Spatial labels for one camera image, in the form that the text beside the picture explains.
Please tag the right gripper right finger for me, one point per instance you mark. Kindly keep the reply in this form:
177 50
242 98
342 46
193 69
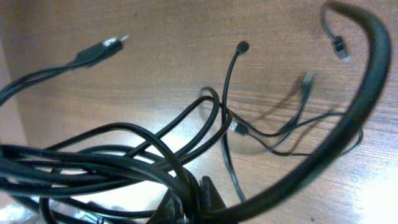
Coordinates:
210 199

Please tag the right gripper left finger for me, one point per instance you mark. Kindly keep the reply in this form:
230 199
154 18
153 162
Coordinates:
169 211

